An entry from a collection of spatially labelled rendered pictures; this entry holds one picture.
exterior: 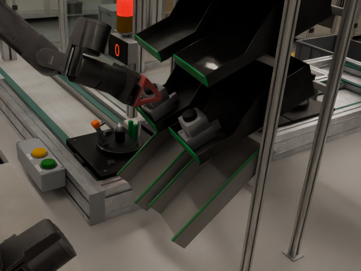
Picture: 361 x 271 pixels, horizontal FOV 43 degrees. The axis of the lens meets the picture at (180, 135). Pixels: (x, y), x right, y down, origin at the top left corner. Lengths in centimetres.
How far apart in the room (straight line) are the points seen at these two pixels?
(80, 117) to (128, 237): 62
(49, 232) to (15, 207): 69
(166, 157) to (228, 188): 23
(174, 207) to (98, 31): 42
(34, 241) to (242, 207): 80
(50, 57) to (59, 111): 86
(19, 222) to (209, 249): 50
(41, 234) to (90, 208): 56
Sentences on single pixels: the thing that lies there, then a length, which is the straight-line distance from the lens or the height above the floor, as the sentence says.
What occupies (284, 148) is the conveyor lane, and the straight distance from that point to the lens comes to 162.
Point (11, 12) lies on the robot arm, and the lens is 93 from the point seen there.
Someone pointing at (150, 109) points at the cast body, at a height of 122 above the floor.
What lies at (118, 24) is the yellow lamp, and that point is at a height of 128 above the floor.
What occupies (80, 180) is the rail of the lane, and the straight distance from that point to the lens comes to 125.
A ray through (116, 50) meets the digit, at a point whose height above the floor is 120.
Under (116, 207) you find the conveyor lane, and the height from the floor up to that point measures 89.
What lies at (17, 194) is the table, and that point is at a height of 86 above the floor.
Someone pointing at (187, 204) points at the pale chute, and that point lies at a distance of 104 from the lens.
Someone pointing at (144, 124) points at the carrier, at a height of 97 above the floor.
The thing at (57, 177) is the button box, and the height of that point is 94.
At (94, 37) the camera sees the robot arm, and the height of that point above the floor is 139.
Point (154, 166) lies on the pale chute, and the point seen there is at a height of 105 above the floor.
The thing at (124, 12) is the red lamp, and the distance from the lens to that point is 144.
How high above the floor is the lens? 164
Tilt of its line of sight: 27 degrees down
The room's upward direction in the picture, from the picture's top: 4 degrees clockwise
